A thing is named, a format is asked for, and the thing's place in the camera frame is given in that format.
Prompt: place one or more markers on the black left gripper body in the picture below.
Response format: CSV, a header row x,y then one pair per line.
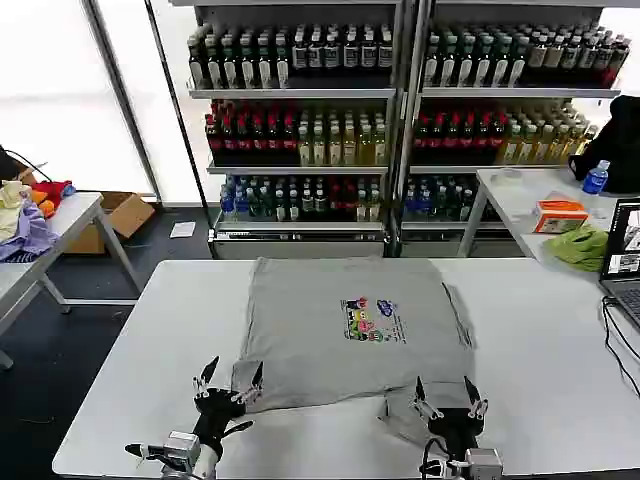
x,y
216,410

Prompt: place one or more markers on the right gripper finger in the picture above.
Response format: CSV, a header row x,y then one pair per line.
x,y
421,392
472,391

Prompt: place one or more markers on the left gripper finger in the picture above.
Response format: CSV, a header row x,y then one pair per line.
x,y
210,371
256,380

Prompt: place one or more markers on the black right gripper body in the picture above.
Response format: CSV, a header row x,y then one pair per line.
x,y
456,427

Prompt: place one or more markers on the grey printed T-shirt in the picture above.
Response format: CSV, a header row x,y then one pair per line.
x,y
350,330

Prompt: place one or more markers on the white paper sheet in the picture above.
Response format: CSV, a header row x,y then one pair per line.
x,y
182,229

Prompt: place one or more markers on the green cloth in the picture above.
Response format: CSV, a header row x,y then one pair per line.
x,y
580,247

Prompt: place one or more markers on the brown cardboard box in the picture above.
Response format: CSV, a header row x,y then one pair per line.
x,y
125,212

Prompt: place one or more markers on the orange tissue box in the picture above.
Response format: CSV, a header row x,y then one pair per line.
x,y
560,216

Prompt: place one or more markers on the grey laptop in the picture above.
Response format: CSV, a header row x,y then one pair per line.
x,y
624,260

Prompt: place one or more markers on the white side table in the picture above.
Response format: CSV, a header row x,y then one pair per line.
x,y
75,215
530,185

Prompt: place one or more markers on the clear tape roll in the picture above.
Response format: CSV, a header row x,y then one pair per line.
x,y
510,174

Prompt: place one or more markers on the purple cloth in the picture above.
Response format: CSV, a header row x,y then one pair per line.
x,y
32,232

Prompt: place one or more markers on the blue cloth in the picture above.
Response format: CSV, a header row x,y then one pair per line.
x,y
69,189

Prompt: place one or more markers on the orange cloth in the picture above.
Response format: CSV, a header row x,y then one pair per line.
x,y
46,209

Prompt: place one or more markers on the red cloth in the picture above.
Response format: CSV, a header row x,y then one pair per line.
x,y
50,189

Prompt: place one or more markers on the blue-label water bottle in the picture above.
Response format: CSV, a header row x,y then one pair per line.
x,y
596,179

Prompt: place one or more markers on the cream cloth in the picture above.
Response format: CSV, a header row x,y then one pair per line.
x,y
10,207

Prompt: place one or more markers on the grey shelf with bottles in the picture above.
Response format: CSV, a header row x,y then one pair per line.
x,y
300,125
500,125

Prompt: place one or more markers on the black slanted pole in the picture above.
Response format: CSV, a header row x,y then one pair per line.
x,y
175,100

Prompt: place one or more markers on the black backpack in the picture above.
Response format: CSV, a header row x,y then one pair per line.
x,y
615,135

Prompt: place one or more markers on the grey window frame post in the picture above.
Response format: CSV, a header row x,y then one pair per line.
x,y
120,100

